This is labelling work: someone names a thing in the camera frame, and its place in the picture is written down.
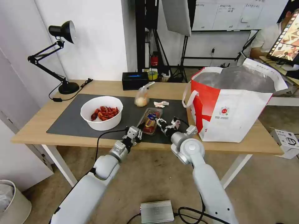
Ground clear bag with food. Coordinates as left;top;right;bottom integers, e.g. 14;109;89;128
134;82;155;107

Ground white and red takeout bag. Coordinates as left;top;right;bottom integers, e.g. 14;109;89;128
182;58;289;143

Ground clear plastic snack package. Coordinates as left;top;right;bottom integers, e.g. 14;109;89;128
138;107;164;136

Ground crumpled white tissue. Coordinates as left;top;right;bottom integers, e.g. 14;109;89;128
153;100;170;109

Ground white round bowl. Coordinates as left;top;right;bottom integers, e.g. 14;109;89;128
80;96;124;131

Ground red crayfish shells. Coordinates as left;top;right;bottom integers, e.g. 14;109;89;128
91;106;120;122

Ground black tissue box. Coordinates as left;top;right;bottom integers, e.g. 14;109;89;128
121;72;150;91

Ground black light stand tripod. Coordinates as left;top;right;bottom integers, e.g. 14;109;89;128
146;28;190;83

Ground red canister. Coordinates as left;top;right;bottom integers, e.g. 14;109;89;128
150;52;159;67

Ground black desk mat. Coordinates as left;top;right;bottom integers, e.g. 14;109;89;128
45;94;195;145

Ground silver metal power box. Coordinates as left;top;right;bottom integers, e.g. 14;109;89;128
140;200;175;224

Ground wooden table with white legs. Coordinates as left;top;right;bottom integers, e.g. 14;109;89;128
10;79;284;188

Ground white softbox light panel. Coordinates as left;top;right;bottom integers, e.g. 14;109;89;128
161;0;197;37

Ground white cardboard box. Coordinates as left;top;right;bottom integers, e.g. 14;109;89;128
269;128;299;160

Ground light wooden desk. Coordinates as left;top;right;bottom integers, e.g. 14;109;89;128
259;55;299;86

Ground person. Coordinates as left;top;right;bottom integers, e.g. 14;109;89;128
248;9;295;64

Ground black desk lamp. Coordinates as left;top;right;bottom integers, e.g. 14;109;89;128
27;20;80;95

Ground grey waste bin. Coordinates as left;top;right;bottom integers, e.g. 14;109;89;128
0;179;32;224

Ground computer monitor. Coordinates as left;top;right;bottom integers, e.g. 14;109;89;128
266;8;299;64

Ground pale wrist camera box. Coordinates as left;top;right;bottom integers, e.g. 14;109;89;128
127;126;139;140

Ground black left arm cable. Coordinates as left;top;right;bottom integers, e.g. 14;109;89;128
89;130;128;175

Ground black floor cable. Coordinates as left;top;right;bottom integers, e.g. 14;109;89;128
126;206;212;224

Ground black lamp power cable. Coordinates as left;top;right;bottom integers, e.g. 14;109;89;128
48;78;94;103

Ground white wall board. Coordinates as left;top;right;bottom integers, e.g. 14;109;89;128
191;0;299;32

